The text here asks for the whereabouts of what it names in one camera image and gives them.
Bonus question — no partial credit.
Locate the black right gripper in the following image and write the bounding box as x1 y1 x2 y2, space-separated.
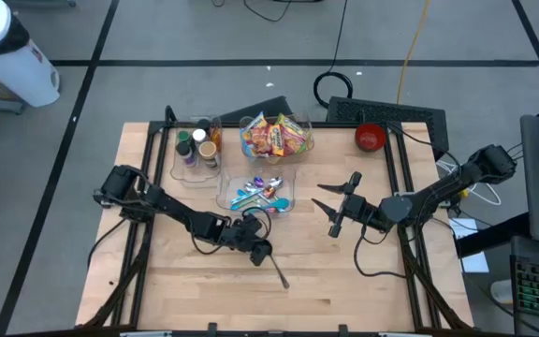
311 171 386 238

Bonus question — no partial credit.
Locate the pale-blue-handled silver spoon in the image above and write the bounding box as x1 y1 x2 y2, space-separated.
229 181 260 211

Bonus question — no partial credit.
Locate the plain steel spoon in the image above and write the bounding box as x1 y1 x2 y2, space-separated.
268 254 291 291

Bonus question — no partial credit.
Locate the green-edged orange ramen packet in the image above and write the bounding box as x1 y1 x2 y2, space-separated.
276 113 315 157

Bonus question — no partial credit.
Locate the red ramen packet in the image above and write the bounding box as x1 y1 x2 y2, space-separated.
252 134 276 157

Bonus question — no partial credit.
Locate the blue ramen packet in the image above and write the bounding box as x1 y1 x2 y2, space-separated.
240 122 257 159

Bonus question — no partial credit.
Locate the wide clear plastic bin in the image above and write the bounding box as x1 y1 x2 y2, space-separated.
215 163 298 218
238 110 316 166

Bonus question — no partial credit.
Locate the red bowl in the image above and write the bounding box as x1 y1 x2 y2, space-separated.
354 122 387 154

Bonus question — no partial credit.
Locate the narrow clear plastic bin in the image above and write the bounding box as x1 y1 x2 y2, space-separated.
169 115 225 184

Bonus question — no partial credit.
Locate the black-lid orange spice bottle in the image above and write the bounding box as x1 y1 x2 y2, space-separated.
197 118 223 152

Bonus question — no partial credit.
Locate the black-lid purple-label bottle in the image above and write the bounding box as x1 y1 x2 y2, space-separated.
175 139 197 169

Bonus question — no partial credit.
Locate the black angled panel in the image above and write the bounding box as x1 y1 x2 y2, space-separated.
217 95 294 125

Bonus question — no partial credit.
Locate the black desk leg bar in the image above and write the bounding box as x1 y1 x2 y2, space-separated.
456 212 532 258

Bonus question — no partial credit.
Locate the white computer mouse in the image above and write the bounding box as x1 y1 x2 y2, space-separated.
489 278 514 305

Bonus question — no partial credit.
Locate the white trash can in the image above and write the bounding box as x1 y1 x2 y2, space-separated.
0 0 62 109

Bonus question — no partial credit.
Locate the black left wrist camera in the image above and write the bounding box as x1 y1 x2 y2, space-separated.
242 214 264 235

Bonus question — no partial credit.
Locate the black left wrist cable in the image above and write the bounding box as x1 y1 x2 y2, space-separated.
189 207 273 256

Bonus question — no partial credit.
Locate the black coiled floor cable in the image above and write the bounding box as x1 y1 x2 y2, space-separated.
313 0 355 110

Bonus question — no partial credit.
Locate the yellow cable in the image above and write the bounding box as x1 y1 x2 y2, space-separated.
395 0 432 105

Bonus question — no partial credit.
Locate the black loose floor cable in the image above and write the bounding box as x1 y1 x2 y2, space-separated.
211 0 294 23

